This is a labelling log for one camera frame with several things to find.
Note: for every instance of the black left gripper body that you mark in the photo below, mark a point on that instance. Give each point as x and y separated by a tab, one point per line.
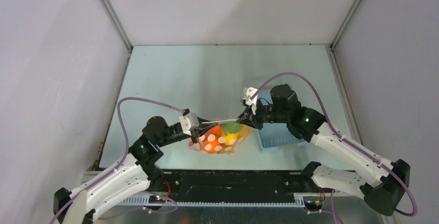
172	136

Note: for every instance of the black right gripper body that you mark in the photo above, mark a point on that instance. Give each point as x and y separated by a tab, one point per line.
248	117

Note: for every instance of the green pepper stem piece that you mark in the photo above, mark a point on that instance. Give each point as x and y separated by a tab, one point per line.
231	127

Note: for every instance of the clear dotted zip top bag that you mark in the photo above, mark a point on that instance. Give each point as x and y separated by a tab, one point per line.
217	129

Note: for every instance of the yellow lemon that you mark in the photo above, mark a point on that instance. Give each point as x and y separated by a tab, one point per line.
230	139

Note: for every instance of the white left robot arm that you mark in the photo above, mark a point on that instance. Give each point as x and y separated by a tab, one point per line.
134	172

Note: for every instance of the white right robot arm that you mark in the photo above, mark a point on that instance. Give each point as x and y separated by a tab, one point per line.
380	182

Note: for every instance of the light blue plastic basket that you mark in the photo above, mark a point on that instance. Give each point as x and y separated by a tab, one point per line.
274	136

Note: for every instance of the left circuit board with leds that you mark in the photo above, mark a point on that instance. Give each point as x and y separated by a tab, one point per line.
157	199

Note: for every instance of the circuit board with leds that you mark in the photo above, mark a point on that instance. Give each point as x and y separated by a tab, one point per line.
157	199
313	206

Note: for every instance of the right circuit board with leds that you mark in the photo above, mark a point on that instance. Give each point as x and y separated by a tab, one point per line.
313	206

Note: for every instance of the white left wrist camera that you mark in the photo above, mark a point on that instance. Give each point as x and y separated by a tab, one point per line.
189	122

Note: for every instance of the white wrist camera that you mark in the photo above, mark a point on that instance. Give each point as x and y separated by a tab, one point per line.
249	98
189	122

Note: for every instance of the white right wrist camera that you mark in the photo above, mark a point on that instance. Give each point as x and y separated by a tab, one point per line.
249	98

